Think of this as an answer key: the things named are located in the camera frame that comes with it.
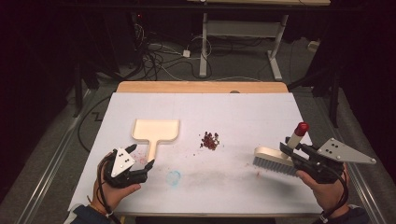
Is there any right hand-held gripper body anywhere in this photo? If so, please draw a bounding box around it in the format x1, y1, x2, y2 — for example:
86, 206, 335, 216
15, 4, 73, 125
291, 137, 377, 185

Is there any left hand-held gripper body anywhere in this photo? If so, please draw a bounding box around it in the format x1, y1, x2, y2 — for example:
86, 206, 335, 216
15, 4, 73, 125
104, 147, 149, 189

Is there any cream brush with grey bristles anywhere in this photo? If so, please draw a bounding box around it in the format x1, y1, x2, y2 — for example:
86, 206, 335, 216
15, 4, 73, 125
252, 121, 311, 177

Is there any cream dustpan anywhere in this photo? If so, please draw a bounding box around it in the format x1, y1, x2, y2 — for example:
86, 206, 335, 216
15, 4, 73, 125
131, 119, 181, 162

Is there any pile of red crumbs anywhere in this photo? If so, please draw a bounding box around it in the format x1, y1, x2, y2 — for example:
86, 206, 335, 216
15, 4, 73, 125
199, 131, 221, 152

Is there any person's right hand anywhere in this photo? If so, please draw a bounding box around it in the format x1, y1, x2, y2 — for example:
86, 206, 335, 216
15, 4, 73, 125
295, 162, 350, 219

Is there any person's left hand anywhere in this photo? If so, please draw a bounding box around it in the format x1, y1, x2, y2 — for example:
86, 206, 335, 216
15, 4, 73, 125
92, 152, 142, 214

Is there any black metal stand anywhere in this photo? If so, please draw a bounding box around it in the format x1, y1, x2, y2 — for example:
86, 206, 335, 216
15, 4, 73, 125
72, 60, 101, 119
287, 66, 341, 129

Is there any dark curtain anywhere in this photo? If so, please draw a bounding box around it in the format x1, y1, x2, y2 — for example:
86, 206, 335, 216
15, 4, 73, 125
323, 0, 396, 176
0, 0, 78, 195

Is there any white metal desk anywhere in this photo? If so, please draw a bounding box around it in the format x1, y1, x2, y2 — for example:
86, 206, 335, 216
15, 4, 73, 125
186, 0, 332, 82

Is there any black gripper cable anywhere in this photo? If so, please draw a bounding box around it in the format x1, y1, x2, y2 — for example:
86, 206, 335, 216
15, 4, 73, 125
314, 167, 350, 224
95, 155, 123, 224

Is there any metal floor rail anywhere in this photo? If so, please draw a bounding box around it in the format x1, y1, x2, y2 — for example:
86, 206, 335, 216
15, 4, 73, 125
13, 89, 96, 224
344, 155, 391, 224

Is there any black floor cable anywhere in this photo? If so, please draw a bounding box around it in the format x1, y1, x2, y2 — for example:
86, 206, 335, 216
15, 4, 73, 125
77, 94, 112, 154

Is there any tangle of black cables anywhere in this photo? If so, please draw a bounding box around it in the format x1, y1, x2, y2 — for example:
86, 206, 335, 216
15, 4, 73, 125
132, 18, 214, 82

